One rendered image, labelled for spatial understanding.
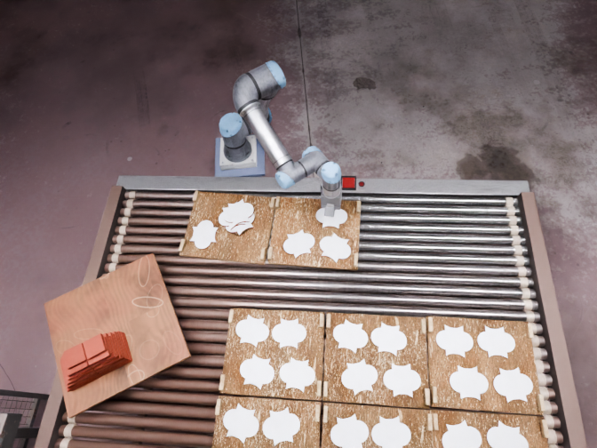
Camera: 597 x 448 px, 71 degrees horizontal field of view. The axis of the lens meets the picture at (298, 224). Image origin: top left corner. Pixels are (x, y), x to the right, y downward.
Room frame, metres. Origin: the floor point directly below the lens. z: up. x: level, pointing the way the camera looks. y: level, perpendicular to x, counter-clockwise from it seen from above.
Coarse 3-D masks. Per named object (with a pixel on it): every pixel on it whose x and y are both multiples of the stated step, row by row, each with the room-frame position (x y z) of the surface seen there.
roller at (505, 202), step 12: (132, 192) 1.22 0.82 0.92; (144, 192) 1.21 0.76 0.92; (156, 192) 1.20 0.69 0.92; (168, 192) 1.19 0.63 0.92; (180, 192) 1.18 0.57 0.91; (420, 204) 0.89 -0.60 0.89; (432, 204) 0.87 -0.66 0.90; (444, 204) 0.86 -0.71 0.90; (456, 204) 0.85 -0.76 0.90; (468, 204) 0.84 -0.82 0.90; (480, 204) 0.83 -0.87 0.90; (492, 204) 0.81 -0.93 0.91; (504, 204) 0.80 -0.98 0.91; (516, 204) 0.79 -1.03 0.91
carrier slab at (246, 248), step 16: (208, 192) 1.14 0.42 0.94; (208, 208) 1.04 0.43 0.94; (256, 208) 1.00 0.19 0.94; (192, 224) 0.97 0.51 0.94; (256, 224) 0.91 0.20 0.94; (224, 240) 0.86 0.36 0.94; (240, 240) 0.84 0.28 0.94; (256, 240) 0.83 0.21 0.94; (192, 256) 0.80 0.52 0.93; (208, 256) 0.79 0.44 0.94; (224, 256) 0.78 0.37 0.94; (240, 256) 0.76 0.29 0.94; (256, 256) 0.75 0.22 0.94
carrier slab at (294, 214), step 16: (288, 208) 0.97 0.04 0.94; (304, 208) 0.95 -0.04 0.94; (320, 208) 0.94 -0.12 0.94; (352, 208) 0.91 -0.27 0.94; (288, 224) 0.88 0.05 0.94; (304, 224) 0.87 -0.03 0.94; (320, 224) 0.85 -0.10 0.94; (352, 224) 0.82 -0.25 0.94; (272, 240) 0.81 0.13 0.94; (320, 240) 0.77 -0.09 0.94; (352, 240) 0.74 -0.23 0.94; (288, 256) 0.72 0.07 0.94; (304, 256) 0.71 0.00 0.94; (320, 256) 0.69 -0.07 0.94; (352, 256) 0.67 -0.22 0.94
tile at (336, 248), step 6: (324, 240) 0.76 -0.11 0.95; (330, 240) 0.76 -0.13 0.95; (336, 240) 0.75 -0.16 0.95; (342, 240) 0.75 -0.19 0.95; (348, 240) 0.75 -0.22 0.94; (324, 246) 0.73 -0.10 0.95; (330, 246) 0.73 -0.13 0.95; (336, 246) 0.72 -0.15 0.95; (342, 246) 0.72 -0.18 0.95; (348, 246) 0.71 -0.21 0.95; (324, 252) 0.70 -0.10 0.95; (330, 252) 0.70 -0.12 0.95; (336, 252) 0.69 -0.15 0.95; (342, 252) 0.69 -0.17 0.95; (348, 252) 0.68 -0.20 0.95; (330, 258) 0.67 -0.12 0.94; (336, 258) 0.67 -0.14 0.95; (342, 258) 0.66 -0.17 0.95
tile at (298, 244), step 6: (294, 234) 0.82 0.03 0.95; (300, 234) 0.81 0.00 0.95; (306, 234) 0.81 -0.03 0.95; (288, 240) 0.79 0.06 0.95; (294, 240) 0.79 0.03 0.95; (300, 240) 0.78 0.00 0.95; (306, 240) 0.78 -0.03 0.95; (312, 240) 0.77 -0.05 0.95; (288, 246) 0.76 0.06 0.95; (294, 246) 0.76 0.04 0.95; (300, 246) 0.75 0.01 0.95; (306, 246) 0.75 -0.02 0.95; (312, 246) 0.74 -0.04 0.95; (288, 252) 0.73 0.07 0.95; (294, 252) 0.73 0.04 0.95; (300, 252) 0.72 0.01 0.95; (306, 252) 0.72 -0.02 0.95
